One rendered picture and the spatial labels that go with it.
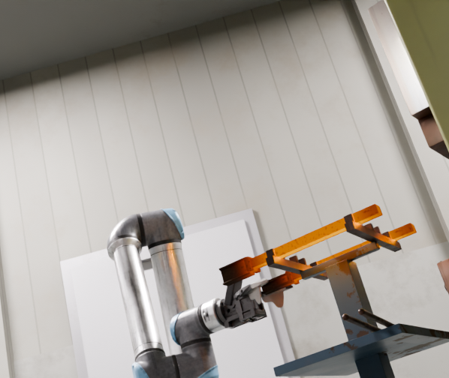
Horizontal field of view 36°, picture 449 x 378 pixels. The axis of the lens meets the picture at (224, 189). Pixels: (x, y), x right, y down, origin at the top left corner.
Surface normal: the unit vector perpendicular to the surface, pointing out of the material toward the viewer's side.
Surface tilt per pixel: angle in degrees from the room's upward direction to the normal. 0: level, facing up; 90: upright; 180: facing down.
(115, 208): 90
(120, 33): 180
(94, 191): 90
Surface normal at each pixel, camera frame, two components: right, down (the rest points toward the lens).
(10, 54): 0.24, 0.89
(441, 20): -0.61, -0.18
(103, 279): -0.12, -0.37
